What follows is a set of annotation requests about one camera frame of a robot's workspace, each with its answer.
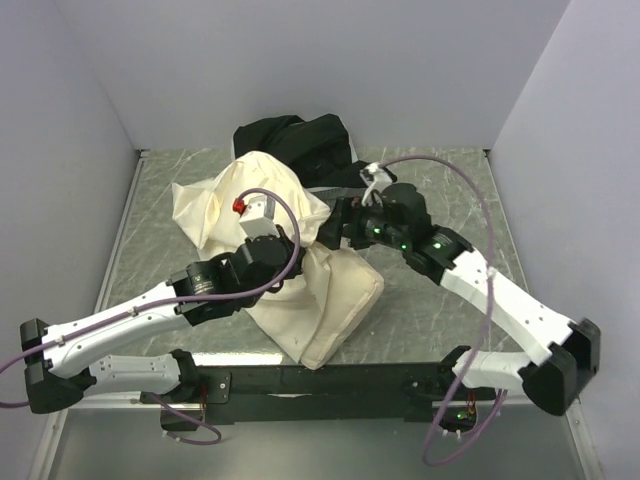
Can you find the cream pillow with bear print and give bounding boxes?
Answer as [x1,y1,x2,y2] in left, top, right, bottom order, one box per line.
[299,248,384,370]

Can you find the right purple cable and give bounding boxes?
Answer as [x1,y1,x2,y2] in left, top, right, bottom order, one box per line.
[374,154,507,466]

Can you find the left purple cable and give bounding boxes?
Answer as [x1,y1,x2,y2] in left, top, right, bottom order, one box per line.
[0,187,302,446]

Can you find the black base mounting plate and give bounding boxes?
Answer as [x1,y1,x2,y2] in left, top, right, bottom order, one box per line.
[139,360,496,432]

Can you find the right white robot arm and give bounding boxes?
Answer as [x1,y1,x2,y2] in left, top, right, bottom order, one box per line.
[313,183,601,416]

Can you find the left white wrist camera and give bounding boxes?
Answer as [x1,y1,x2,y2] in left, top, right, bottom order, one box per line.
[232,195,278,240]

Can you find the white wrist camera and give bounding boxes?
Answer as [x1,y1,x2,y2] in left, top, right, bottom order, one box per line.
[232,195,278,240]
[359,162,394,205]

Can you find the cream satin pillowcase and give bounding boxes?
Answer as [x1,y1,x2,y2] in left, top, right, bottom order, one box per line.
[171,151,331,362]

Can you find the purple cable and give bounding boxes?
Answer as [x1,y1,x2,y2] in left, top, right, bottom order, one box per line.
[0,187,302,446]
[374,154,507,466]

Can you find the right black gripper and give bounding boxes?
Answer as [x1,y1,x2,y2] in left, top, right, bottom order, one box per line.
[312,195,409,251]

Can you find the white plastic basket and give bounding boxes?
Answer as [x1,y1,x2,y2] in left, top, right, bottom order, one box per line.
[232,137,365,203]

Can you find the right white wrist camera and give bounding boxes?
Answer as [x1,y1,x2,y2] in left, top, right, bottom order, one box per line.
[359,162,394,205]

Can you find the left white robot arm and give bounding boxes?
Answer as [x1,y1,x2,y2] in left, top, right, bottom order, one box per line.
[20,228,305,414]

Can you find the black cloth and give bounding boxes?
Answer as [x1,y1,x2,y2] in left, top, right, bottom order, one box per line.
[232,114,366,189]

